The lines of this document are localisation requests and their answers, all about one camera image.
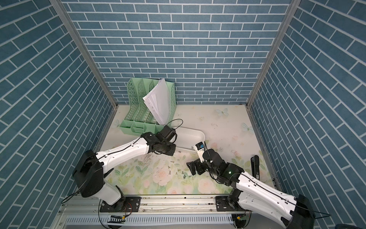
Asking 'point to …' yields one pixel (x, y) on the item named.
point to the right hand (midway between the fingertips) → (194, 160)
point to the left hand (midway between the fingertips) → (176, 152)
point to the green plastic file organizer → (138, 119)
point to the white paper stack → (158, 99)
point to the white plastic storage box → (188, 137)
